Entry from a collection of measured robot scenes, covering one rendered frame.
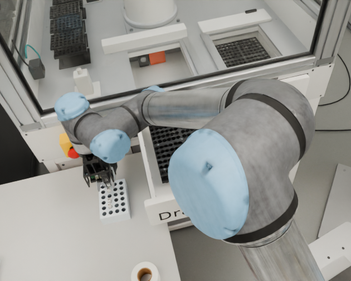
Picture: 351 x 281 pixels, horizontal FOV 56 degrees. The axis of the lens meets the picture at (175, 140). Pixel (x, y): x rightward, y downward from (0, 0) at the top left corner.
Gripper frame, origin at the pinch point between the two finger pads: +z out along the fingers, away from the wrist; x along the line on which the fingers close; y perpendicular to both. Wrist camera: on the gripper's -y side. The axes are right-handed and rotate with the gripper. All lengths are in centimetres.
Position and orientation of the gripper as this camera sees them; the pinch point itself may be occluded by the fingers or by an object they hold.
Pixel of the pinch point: (107, 180)
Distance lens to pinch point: 104.3
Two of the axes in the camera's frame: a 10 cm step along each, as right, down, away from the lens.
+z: 0.9, 6.5, 7.5
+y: 2.0, 7.3, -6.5
